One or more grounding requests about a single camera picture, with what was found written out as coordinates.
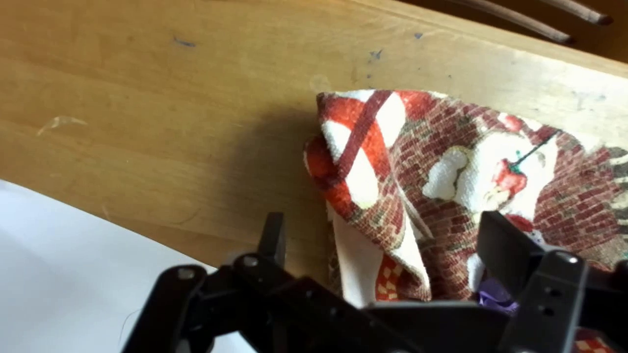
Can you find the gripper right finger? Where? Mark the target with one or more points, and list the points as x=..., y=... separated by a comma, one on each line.
x=544, y=289

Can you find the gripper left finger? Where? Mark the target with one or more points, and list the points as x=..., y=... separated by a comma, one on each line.
x=255, y=289

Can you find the purple object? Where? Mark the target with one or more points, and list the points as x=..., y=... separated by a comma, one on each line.
x=495, y=297

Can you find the red and white patterned cloth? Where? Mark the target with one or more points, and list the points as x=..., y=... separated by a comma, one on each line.
x=441, y=196

